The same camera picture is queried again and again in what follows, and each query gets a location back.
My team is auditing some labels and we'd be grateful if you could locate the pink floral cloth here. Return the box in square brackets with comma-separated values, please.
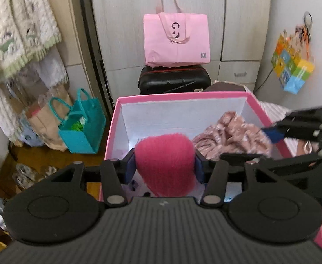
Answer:
[193, 112, 272, 161]

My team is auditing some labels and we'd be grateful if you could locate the fuzzy pink plush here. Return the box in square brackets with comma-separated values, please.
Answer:
[134, 134, 196, 197]

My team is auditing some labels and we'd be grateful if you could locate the teal plastic tote bag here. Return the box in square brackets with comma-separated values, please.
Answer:
[48, 88, 106, 154]

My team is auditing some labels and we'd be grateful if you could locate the pink storage box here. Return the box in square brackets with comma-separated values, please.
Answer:
[96, 92, 322, 263]

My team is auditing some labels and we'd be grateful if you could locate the colourful paper gift bag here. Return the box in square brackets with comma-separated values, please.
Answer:
[271, 25, 315, 95]

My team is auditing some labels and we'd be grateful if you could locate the brown paper bag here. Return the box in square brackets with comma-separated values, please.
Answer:
[25, 85, 73, 151]

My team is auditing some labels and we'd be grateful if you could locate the black hard case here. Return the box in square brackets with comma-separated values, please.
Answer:
[138, 65, 212, 95]

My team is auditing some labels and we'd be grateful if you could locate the grey wardrobe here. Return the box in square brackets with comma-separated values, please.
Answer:
[89, 0, 273, 103]

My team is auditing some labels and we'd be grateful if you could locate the pink tote bag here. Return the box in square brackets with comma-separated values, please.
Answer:
[143, 0, 210, 68]

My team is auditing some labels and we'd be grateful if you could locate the cream green knit cardigan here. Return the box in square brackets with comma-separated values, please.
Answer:
[0, 0, 62, 79]

